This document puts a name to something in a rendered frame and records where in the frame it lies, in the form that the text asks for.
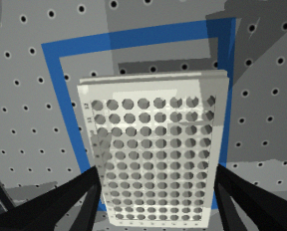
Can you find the blue tape outline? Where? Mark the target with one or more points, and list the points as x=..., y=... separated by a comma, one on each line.
x=223, y=28

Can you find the grey flat base plate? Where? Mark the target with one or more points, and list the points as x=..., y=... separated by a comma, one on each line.
x=36, y=154

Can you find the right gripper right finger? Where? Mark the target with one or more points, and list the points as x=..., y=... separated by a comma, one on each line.
x=266, y=210

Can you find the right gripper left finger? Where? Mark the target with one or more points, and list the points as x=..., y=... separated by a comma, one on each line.
x=43, y=212

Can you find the white well plate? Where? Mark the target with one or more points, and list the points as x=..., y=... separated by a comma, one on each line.
x=135, y=122

